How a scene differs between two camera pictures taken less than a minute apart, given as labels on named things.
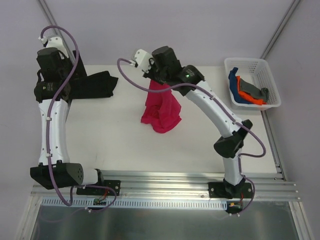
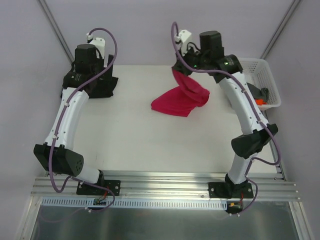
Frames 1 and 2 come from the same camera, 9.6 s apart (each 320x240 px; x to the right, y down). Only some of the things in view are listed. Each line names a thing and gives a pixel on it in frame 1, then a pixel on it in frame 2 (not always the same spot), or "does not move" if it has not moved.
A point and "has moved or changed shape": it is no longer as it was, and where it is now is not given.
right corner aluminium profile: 286,18 does not move
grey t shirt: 263,93 does not move
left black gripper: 75,64 to 104,83
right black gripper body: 152,75 to 180,66
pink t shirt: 162,109 has moved or changed shape
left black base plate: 101,191 does not move
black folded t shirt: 100,85 does not move
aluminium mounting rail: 266,185 does not move
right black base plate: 219,190 does not move
